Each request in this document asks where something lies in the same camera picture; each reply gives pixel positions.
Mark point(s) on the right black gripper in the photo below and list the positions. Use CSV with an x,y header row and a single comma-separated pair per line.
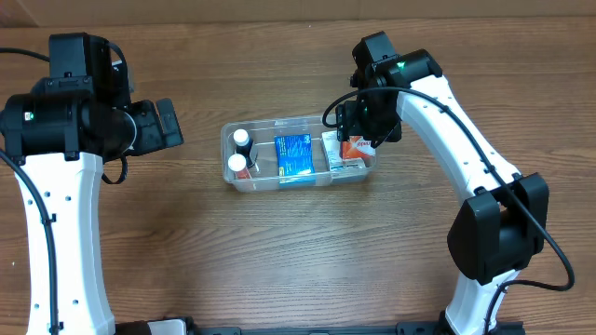
x,y
356,118

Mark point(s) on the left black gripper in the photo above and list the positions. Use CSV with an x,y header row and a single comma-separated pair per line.
x,y
155,124

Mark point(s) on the red medicine box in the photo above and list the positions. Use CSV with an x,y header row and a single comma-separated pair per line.
x,y
357,147

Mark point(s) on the white bandage box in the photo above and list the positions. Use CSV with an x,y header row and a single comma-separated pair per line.
x,y
332,150

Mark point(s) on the orange tube white cap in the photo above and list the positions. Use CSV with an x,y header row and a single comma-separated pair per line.
x,y
237,163

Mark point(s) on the black bottle white cap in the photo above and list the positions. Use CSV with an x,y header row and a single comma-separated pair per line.
x,y
245,146

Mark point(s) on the blue medicine box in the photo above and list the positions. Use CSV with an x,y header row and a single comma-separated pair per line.
x,y
295,160

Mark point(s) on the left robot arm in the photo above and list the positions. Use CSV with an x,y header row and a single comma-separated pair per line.
x,y
57,139

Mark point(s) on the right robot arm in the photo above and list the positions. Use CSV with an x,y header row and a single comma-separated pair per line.
x,y
501,222

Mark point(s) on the clear plastic container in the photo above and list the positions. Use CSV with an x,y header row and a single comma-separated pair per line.
x,y
264,174

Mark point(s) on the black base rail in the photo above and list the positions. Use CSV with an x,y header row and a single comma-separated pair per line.
x,y
321,329

